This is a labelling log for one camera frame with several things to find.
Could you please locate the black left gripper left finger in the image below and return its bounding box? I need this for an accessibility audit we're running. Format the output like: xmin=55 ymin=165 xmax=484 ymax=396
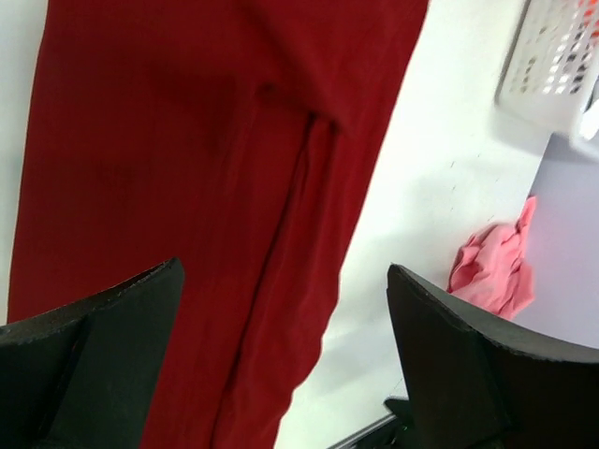
xmin=1 ymin=258 xmax=184 ymax=448

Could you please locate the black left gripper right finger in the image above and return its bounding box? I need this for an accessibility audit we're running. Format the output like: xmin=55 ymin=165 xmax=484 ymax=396
xmin=387 ymin=265 xmax=598 ymax=448

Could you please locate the dark red t shirt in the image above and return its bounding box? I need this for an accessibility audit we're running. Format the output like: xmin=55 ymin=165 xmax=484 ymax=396
xmin=8 ymin=1 xmax=428 ymax=448

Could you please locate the pink t shirt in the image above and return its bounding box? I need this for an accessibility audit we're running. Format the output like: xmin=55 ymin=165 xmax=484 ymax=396
xmin=446 ymin=196 xmax=536 ymax=321

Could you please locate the white plastic basket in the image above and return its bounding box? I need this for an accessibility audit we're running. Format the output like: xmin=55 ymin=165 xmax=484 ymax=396
xmin=496 ymin=0 xmax=598 ymax=138

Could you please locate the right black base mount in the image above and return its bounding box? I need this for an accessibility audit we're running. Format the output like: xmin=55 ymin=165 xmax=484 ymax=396
xmin=384 ymin=397 xmax=414 ymax=427

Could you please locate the aluminium rail frame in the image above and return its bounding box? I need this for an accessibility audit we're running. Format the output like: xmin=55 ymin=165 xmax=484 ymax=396
xmin=329 ymin=414 xmax=400 ymax=449

